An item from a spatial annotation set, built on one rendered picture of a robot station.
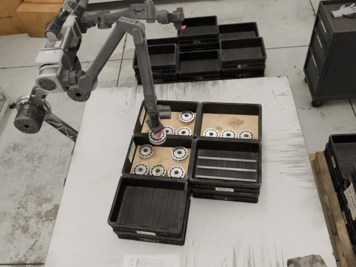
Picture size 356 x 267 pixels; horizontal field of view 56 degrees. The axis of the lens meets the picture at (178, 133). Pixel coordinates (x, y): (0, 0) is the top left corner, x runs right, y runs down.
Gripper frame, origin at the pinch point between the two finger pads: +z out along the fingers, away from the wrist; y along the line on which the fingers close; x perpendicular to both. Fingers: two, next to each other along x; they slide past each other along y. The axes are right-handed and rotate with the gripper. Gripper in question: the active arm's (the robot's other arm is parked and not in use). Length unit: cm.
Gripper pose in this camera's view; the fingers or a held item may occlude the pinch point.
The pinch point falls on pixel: (157, 133)
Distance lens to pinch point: 194.2
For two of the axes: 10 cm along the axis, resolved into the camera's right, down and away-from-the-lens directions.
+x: -8.2, 4.9, -2.9
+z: 0.8, 6.1, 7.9
